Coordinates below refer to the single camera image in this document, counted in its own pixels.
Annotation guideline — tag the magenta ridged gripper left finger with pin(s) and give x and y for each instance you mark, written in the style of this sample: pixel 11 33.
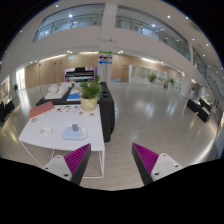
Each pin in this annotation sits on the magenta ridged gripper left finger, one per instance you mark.
pixel 72 166

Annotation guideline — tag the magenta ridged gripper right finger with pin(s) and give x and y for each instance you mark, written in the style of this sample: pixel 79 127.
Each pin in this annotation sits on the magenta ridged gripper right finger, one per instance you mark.
pixel 153 166

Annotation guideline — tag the grey charger plug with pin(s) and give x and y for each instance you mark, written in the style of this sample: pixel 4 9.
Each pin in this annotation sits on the grey charger plug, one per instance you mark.
pixel 74 127

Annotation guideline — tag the light blue power strip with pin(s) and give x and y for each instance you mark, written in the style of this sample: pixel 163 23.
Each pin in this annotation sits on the light blue power strip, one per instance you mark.
pixel 70 134

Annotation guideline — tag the white rectangular table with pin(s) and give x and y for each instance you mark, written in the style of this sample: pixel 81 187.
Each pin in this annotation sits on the white rectangular table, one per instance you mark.
pixel 46 130

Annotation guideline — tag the blue sheet on black table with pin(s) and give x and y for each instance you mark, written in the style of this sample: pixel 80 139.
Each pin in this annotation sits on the blue sheet on black table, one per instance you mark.
pixel 73 97

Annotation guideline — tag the potted green plant striped pot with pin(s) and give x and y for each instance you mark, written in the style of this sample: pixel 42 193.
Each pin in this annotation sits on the potted green plant striped pot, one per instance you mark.
pixel 90 93

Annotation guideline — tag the white foam objects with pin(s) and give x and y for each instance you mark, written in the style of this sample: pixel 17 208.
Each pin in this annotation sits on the white foam objects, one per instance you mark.
pixel 57 91

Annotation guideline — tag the black seating right side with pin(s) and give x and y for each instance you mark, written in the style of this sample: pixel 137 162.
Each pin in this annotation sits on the black seating right side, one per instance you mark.
pixel 201 108

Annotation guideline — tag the distant potted plant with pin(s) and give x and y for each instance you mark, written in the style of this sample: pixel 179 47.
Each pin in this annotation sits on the distant potted plant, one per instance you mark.
pixel 151 78

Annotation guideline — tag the black upright piano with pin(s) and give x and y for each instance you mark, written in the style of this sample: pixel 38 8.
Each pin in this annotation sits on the black upright piano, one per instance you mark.
pixel 79 74

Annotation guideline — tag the direction sign pillar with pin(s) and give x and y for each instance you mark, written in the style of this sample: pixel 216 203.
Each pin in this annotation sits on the direction sign pillar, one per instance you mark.
pixel 105 65

